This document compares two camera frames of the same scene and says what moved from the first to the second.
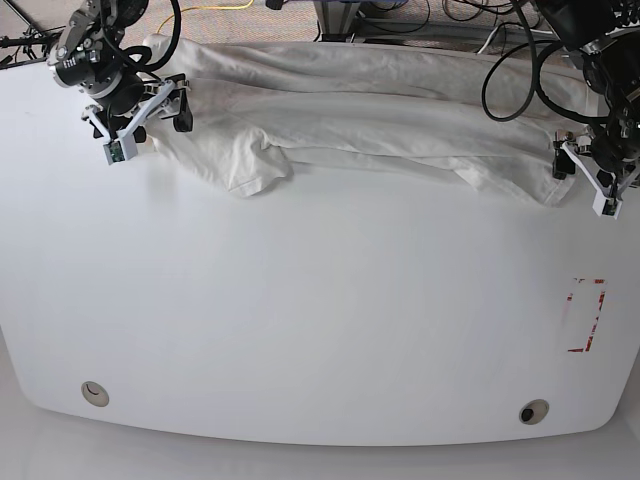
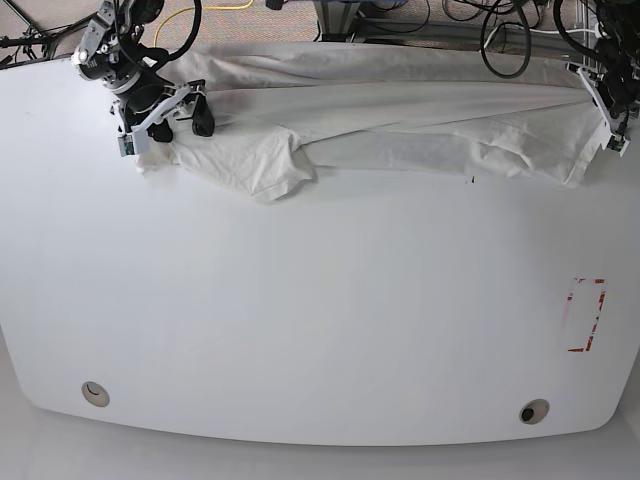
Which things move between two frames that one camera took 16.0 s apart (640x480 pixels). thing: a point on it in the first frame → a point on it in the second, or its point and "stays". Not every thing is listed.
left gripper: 92,56 → 114,54
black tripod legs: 30,41 stays
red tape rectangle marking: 601,300 stays
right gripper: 612,152 → 614,84
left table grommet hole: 95,394 stays
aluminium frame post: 336,18 stays
